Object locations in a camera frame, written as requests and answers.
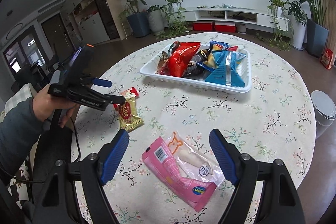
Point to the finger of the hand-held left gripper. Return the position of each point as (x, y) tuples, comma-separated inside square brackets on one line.
[(115, 99), (101, 81)]

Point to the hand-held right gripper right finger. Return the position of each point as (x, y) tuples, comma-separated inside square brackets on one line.
[(223, 153)]

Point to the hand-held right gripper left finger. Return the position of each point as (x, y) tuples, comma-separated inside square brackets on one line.
[(115, 155)]

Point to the red gold candy packet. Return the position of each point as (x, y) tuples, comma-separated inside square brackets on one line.
[(127, 115)]

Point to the clear packet orange cat print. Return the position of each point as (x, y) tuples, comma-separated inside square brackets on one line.
[(191, 158)]

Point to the pink snack packet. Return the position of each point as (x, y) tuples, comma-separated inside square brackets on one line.
[(168, 169)]

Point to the white plastic tray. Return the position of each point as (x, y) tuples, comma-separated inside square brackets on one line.
[(183, 83)]

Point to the green dark snack packet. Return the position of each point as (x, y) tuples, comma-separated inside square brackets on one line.
[(194, 69)]

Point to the orange snack packet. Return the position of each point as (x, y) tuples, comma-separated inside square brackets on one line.
[(211, 60)]

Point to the yellow blue snack packet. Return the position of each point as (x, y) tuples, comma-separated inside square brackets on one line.
[(219, 45)]

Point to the person's left hand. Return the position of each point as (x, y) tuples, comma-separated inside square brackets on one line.
[(50, 106)]

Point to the checkered sofa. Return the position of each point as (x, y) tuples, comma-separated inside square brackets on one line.
[(18, 98)]

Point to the wooden shelf cabinet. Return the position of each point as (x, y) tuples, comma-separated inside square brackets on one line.
[(86, 11)]

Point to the red snack bag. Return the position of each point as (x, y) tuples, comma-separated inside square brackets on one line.
[(181, 61)]

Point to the white ribbed plant pot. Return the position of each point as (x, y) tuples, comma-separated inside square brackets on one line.
[(156, 20)]

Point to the round ceiling light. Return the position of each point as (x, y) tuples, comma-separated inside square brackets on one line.
[(15, 29)]

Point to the small green plant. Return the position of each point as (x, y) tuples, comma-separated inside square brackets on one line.
[(155, 8)]

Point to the black white patterned cushion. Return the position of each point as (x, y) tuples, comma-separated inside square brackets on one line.
[(18, 178)]

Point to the white cylindrical bin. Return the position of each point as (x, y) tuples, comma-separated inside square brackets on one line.
[(324, 111)]

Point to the red storage box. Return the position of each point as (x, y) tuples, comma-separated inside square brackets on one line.
[(203, 26), (225, 27)]

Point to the tall white plant pot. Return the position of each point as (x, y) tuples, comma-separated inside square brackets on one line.
[(298, 33)]

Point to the white media cabinet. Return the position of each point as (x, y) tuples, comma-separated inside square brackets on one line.
[(236, 12)]

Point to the dark blue plant pot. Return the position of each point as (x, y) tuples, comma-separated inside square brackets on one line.
[(316, 39)]

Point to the hanging vine plant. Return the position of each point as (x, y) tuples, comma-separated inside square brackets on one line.
[(275, 6)]

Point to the bushy plant in white pot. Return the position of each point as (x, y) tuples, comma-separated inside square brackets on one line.
[(296, 11)]

